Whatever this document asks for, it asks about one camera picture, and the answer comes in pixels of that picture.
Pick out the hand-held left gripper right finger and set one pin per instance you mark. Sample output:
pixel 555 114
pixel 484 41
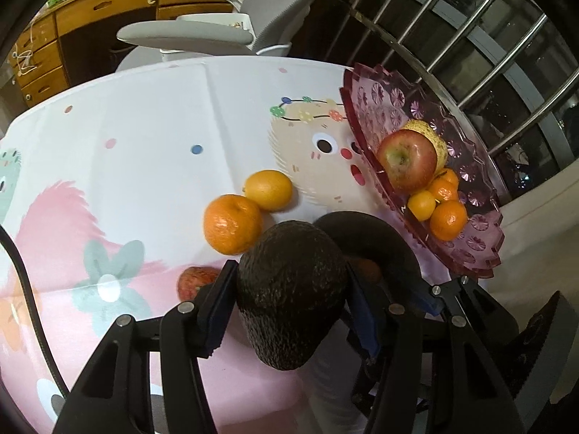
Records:
pixel 362 316

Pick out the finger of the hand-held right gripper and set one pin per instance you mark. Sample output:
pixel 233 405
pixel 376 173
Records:
pixel 429 303

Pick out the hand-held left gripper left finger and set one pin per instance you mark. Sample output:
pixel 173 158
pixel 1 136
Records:
pixel 217 321

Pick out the dark avocado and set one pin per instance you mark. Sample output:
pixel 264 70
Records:
pixel 289 294

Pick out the overripe dark banana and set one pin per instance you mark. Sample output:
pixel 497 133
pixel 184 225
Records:
pixel 375 239

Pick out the purple glass fruit bowl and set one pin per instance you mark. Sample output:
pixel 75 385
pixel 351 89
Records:
pixel 479 230

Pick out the red yellow apple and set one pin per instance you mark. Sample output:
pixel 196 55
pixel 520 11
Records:
pixel 407 158

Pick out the yellow pear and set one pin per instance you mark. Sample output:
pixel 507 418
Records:
pixel 436 140

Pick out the small reddish brown fruit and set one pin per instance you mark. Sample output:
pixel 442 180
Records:
pixel 368 271

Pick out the small red apple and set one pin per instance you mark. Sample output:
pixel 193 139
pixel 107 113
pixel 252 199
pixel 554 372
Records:
pixel 194 280

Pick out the white floral curtain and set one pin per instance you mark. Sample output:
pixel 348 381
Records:
pixel 543 235

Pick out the cartoon printed tablecloth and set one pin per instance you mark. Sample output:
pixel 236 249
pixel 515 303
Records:
pixel 158 122

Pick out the metal window grille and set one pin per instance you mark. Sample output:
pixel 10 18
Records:
pixel 452 31

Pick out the grey office chair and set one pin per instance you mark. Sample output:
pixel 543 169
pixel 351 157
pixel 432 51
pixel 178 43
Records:
pixel 194 36

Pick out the white storage box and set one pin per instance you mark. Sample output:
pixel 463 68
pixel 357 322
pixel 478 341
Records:
pixel 217 19

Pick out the wooden desk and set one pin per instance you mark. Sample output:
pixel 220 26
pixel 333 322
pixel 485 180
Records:
pixel 90 13

